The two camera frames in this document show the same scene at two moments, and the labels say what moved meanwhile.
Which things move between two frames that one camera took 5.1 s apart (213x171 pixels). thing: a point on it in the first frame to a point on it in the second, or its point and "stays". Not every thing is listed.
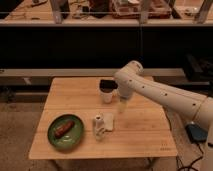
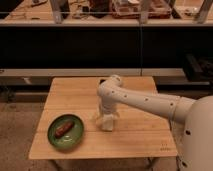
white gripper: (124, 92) to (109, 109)
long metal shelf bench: (84, 72) stays
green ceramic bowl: (72, 138) stays
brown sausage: (65, 129) stays
